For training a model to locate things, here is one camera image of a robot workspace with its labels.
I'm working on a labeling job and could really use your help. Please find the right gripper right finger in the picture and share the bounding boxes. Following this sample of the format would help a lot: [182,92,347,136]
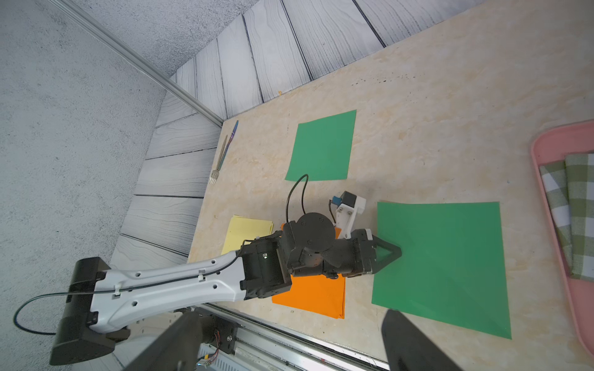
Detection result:
[381,310,461,371]

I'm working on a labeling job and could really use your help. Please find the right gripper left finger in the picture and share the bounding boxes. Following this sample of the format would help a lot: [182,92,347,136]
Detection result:
[125,312,204,371]

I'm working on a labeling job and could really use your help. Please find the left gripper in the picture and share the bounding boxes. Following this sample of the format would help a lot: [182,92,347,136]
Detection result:
[281,213,402,279]

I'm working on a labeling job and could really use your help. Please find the green paper sheet bottom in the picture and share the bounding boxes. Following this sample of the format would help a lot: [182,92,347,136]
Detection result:
[371,202,512,339]

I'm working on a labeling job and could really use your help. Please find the green paper sheet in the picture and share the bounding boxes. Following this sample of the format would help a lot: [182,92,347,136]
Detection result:
[286,110,357,181]
[371,202,512,339]

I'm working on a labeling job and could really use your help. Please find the green paper sheet top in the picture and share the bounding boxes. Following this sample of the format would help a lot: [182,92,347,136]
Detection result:
[286,110,357,181]

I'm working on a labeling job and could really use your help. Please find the yellow paper sheet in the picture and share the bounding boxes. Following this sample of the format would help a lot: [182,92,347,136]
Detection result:
[221,216,274,255]

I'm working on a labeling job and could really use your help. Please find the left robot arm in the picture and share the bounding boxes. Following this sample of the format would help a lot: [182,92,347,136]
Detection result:
[49,213,402,366]

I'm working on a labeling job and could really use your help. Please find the green checkered cloth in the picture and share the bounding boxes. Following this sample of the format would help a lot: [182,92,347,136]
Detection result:
[539,153,593,281]

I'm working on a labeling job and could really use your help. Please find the pink plastic tray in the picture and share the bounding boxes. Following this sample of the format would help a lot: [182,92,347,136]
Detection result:
[530,119,594,358]

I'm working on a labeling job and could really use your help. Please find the blue purple pen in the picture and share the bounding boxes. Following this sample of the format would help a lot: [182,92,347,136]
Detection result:
[218,120,239,171]

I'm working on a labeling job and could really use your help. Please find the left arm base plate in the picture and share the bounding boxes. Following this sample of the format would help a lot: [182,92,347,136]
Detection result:
[196,315,240,370]

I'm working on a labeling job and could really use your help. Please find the left aluminium frame post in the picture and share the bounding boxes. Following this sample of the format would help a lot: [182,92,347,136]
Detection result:
[49,0,224,128]

